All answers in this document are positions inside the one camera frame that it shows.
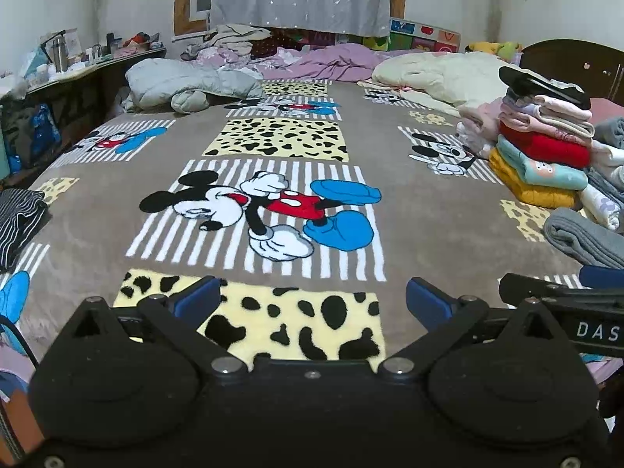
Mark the pink bed sheet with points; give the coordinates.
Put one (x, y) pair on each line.
(14, 358)

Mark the cluttered wooden desk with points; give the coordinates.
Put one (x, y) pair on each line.
(97, 70)

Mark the beige crumpled clothes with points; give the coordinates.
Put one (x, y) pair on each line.
(234, 36)

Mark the blue bag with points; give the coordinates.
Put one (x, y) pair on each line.
(46, 131)

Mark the stack of folded clothes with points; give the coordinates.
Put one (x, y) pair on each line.
(541, 148)

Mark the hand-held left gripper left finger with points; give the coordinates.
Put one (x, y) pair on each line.
(197, 297)

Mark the yellow plush toy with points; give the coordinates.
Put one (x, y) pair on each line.
(492, 49)

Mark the purple duvet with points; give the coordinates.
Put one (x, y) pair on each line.
(341, 58)

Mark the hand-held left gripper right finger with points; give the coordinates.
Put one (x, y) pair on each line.
(429, 302)

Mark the steel thermos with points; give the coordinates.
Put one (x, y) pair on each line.
(59, 53)

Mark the cream quilt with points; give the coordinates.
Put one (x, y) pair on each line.
(438, 75)

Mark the light grey crumpled jacket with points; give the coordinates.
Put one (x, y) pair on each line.
(175, 80)

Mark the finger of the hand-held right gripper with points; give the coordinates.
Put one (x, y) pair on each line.
(604, 278)
(531, 290)

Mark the dark patterned cloth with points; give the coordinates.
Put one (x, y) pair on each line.
(292, 41)

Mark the dark striped garment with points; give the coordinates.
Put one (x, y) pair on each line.
(17, 224)

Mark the brown wooden headboard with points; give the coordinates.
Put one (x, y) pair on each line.
(570, 66)

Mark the grey sweater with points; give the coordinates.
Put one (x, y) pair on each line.
(580, 239)

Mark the cartoon printed blanket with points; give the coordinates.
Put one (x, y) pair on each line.
(97, 234)

